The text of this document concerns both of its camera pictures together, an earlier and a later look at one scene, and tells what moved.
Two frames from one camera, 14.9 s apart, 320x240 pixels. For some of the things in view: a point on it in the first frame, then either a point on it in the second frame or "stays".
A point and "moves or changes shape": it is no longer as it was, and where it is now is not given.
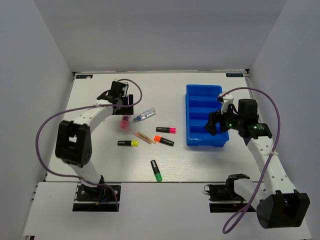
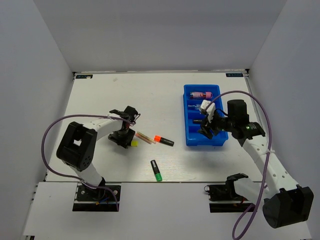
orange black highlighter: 158,138 stays
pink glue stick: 124,122 moves or changes shape
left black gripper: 126,111 -> 122,142
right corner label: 234,75 stays
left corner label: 84,76 stays
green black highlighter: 156,170 stays
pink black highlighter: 166,130 -> 197,121
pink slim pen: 145,139 stays
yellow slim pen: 146,137 stays
